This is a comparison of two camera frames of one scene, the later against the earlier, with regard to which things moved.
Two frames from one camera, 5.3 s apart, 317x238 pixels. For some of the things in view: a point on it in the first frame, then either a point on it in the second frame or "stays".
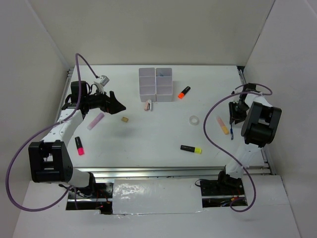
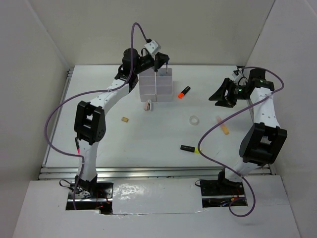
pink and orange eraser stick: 225,129 stays
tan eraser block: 125,119 stays
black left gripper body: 98,101 to 146,63
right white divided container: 164,85 stays
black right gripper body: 238,110 to 237,92
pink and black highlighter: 80,148 stays
